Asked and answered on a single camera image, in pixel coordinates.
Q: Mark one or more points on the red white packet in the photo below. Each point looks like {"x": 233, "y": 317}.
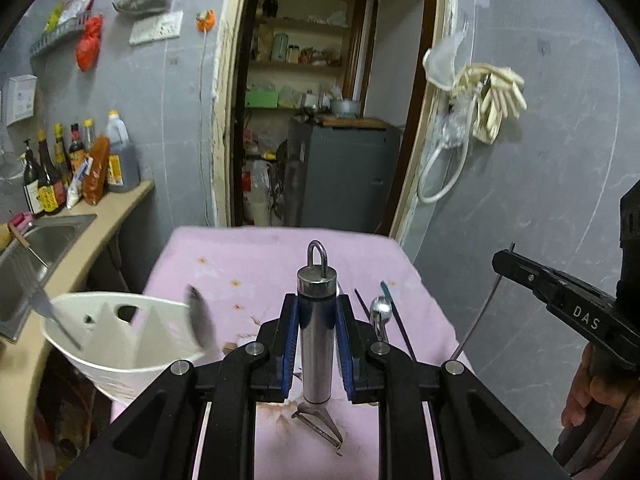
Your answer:
{"x": 77, "y": 5}

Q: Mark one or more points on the white power strip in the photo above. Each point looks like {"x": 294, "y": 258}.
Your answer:
{"x": 156, "y": 28}

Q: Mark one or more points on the metal pot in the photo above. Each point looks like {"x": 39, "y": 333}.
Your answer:
{"x": 344, "y": 106}

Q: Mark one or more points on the cream rubber gloves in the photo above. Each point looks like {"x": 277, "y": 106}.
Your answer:
{"x": 495, "y": 105}

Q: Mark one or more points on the wooden door frame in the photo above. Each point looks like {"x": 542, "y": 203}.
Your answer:
{"x": 222, "y": 110}

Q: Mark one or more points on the person's right hand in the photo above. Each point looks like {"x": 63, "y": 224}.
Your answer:
{"x": 580, "y": 395}

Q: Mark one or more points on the orange sauce pouch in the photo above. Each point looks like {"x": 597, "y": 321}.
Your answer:
{"x": 97, "y": 175}

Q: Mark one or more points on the pink floral tablecloth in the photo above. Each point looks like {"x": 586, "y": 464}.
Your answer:
{"x": 240, "y": 270}

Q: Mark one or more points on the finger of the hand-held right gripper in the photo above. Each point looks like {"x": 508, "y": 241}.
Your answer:
{"x": 520, "y": 272}

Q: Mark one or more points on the white plastic jug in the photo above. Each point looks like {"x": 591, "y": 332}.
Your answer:
{"x": 259, "y": 205}

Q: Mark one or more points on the pink sponge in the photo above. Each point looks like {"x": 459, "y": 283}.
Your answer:
{"x": 20, "y": 220}

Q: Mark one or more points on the beige kitchen counter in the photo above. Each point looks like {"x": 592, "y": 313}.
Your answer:
{"x": 115, "y": 210}

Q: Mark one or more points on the metal spoon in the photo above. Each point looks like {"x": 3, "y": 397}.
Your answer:
{"x": 381, "y": 310}

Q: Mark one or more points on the wooden cutting board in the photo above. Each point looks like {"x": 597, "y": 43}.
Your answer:
{"x": 355, "y": 122}

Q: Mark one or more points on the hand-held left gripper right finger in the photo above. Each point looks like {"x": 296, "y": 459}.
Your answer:
{"x": 345, "y": 350}

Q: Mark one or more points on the yellow green packet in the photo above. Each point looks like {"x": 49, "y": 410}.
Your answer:
{"x": 54, "y": 17}

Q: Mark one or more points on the red plastic bag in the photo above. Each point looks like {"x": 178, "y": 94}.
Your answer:
{"x": 89, "y": 47}

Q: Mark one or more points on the wooden shelf unit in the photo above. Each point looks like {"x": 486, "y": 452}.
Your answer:
{"x": 300, "y": 64}

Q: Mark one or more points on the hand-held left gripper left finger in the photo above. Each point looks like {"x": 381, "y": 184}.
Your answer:
{"x": 289, "y": 340}

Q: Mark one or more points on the clear plastic bag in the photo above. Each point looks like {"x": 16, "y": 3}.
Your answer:
{"x": 452, "y": 125}

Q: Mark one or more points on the white mesh bag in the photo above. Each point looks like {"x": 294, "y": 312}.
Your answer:
{"x": 440, "y": 65}

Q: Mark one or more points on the green box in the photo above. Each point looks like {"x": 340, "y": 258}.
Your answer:
{"x": 261, "y": 98}

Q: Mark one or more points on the steel sink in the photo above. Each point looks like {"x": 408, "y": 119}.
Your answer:
{"x": 50, "y": 240}

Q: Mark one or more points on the white plastic utensil basket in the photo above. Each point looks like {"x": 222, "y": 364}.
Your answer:
{"x": 145, "y": 365}

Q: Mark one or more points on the orange wall hook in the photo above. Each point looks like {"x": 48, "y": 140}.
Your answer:
{"x": 206, "y": 21}

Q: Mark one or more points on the grey cabinet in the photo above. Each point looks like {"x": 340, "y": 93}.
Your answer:
{"x": 340, "y": 175}

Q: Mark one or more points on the dark chopstick with teal end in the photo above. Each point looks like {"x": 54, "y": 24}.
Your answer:
{"x": 395, "y": 315}

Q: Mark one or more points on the grey wall rack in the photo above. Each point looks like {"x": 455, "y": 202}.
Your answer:
{"x": 55, "y": 39}

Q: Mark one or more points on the row of sauce bottles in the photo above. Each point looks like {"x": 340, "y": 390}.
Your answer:
{"x": 120, "y": 160}

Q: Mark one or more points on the stainless steel peeler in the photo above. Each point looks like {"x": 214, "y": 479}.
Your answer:
{"x": 315, "y": 320}

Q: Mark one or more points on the white seasoning packet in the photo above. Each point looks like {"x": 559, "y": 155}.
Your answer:
{"x": 77, "y": 185}

